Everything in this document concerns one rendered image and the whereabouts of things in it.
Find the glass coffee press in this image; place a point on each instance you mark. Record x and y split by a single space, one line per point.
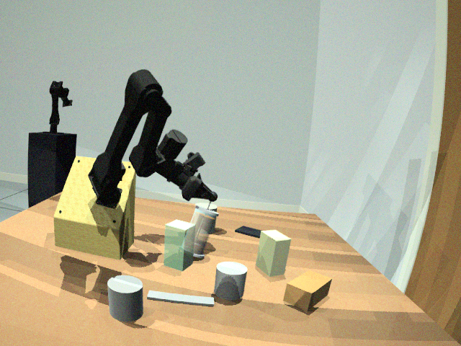
204 220

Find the white flat bar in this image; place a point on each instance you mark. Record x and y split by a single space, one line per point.
179 298

